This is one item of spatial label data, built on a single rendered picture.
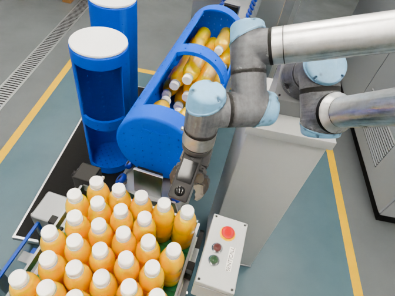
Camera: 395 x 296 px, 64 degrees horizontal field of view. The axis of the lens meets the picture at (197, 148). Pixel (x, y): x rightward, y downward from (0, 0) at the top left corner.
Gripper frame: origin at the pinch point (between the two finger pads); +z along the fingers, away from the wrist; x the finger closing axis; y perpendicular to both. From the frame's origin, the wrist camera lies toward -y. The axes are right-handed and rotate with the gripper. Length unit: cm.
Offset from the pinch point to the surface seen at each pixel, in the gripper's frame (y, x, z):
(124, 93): 75, 54, 39
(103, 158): 73, 72, 101
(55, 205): -1, 45, 30
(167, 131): 17.8, 11.8, -3.6
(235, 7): 143, 12, 10
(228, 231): -3.5, -13.6, 4.7
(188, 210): -0.1, -1.3, 6.4
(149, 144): 17.7, 17.5, 4.5
